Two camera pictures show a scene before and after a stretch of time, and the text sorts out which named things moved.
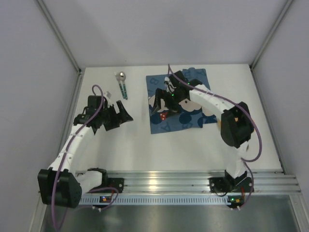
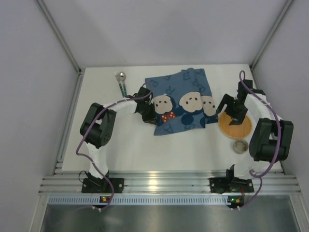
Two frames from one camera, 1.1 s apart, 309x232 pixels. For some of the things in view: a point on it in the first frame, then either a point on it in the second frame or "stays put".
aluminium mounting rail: (198, 182) stays put
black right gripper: (166, 99) to (232, 111)
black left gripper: (115, 118) to (151, 113)
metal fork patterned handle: (118, 77) stays put
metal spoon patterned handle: (122, 76) stays put
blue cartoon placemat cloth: (191, 115) stays put
